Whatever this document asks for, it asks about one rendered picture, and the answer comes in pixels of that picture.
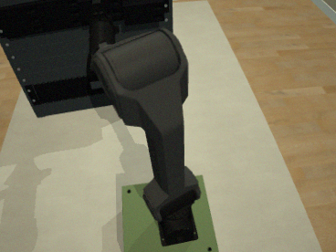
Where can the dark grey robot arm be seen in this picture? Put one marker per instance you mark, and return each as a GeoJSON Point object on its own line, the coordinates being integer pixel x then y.
{"type": "Point", "coordinates": [126, 74]}

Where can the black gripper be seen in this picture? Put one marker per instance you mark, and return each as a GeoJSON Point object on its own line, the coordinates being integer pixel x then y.
{"type": "Point", "coordinates": [100, 21]}

